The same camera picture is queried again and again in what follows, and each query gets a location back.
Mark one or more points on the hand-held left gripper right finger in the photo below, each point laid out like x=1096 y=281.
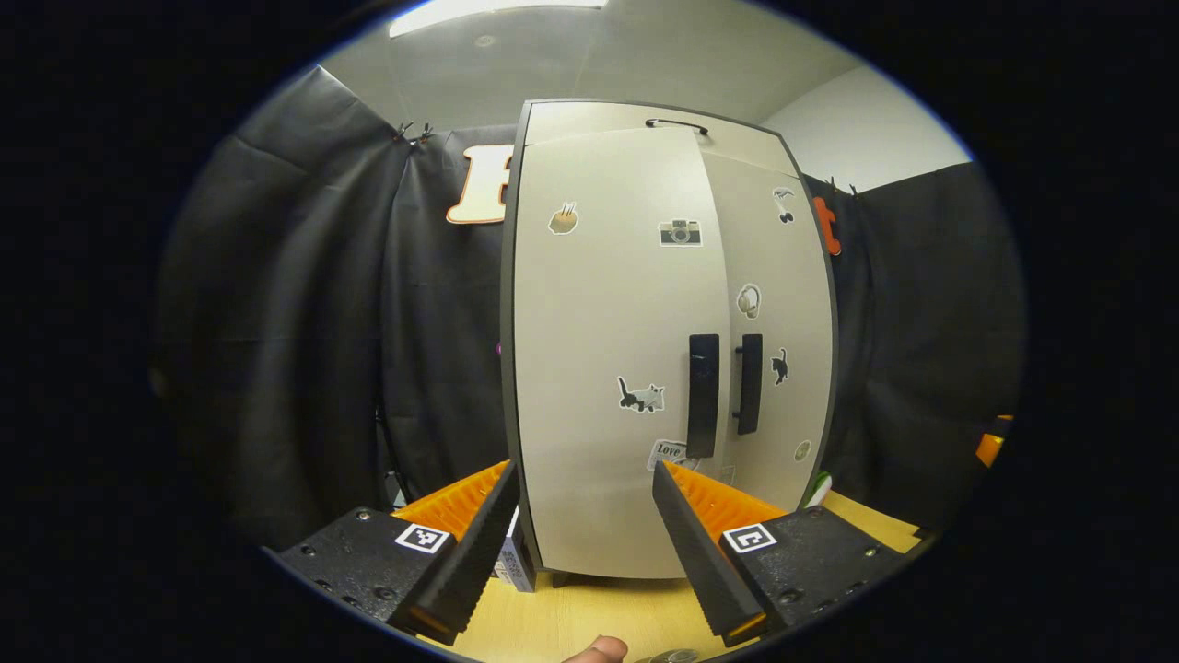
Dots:
x=705 y=562

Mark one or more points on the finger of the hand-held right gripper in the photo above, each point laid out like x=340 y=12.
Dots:
x=993 y=447

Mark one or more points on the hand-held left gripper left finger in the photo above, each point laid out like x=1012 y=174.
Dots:
x=470 y=562

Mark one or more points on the white and grey cabinet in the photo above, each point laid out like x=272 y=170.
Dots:
x=507 y=322

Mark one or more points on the white door with camera sticker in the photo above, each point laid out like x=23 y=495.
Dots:
x=599 y=322

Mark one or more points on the white door with headphone sticker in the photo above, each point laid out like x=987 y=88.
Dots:
x=792 y=267

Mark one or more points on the white cabinet drawer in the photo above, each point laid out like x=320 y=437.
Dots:
x=589 y=115

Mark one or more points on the small white and blue box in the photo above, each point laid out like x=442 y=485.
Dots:
x=516 y=562

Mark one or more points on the green striped object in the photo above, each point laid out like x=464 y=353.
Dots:
x=818 y=488

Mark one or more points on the ceiling light panel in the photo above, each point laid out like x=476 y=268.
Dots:
x=497 y=11

